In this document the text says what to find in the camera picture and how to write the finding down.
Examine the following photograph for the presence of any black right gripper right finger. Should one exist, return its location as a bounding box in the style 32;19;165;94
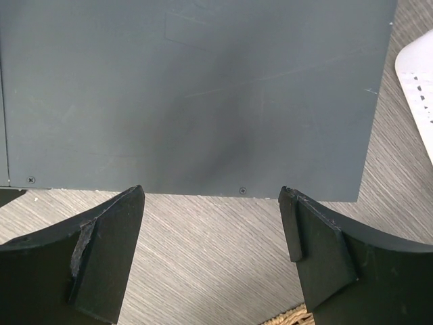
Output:
278;187;432;324

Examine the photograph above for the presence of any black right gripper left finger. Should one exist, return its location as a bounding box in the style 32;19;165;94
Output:
1;186;145;324

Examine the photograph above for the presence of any wicker basket with fabric liner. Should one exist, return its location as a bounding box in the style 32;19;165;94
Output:
261;303;315;325

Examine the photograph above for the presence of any white perforated plastic basket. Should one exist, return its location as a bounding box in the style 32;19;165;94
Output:
394;30;432;157

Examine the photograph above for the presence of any dark network switch box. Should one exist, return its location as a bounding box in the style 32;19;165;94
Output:
1;1;396;202

